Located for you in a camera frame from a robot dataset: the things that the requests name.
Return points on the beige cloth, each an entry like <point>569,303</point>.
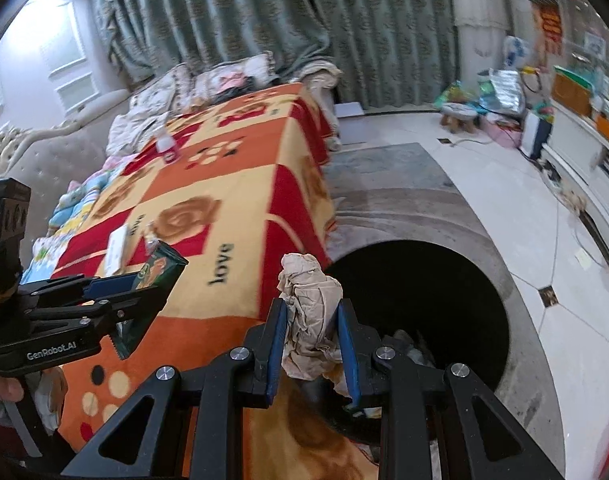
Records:
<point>317,74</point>

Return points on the white bottle with pink label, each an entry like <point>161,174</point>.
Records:
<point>167,149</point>

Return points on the colourful cartoon quilt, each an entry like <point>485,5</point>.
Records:
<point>74,210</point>

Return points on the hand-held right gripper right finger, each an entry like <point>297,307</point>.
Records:
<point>347,347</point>

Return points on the grey floor rug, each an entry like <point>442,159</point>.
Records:
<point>384,180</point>

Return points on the silver foil bag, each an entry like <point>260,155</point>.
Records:
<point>505,92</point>

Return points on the green cardboard box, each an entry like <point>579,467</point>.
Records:
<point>157,270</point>

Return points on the floral pillow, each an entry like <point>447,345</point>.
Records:
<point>232,77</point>
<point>159,90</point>

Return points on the green patterned curtain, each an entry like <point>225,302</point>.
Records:
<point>284,20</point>

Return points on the small wooden stool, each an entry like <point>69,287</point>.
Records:
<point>458,116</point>

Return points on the black trash bin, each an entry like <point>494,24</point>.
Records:
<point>434,300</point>

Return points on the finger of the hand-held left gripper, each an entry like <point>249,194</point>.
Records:
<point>134,305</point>
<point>112,285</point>

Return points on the orange box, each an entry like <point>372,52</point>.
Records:
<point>572,91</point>

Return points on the beige paper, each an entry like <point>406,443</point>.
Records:
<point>309,310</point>

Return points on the lace covered standing air conditioner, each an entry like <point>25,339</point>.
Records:
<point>479,30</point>

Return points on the red and orange patterned blanket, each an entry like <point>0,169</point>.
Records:
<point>234,185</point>

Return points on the folded white quilt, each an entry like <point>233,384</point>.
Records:
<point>134,132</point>

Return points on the white television cabinet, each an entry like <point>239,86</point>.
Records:
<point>589,160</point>

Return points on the clear plastic wrapper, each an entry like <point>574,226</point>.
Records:
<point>150,239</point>

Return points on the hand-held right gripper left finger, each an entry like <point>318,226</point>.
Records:
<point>277,347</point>

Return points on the white flat box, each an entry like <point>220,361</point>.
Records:
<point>117,250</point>

